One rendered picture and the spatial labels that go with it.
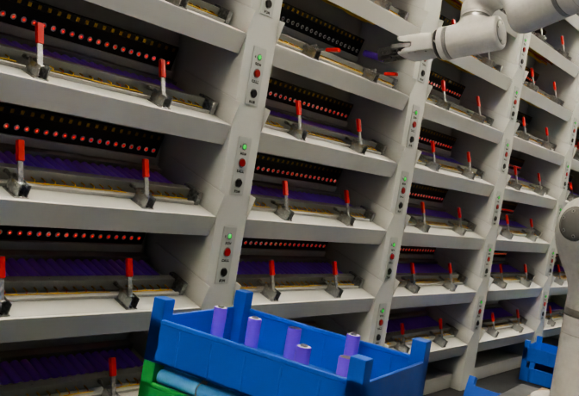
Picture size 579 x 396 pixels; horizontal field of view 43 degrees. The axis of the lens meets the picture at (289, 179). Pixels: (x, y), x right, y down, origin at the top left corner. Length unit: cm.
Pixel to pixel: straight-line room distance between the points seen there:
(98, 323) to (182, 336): 48
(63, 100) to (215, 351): 55
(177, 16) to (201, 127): 22
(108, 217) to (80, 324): 19
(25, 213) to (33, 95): 19
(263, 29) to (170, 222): 45
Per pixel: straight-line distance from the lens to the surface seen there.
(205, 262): 156
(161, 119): 141
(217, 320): 103
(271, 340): 110
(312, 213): 187
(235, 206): 158
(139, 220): 141
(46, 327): 134
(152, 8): 139
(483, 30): 188
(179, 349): 95
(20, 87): 123
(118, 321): 143
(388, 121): 214
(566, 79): 346
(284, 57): 166
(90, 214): 133
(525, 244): 312
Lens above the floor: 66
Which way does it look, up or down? level
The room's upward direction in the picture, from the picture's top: 9 degrees clockwise
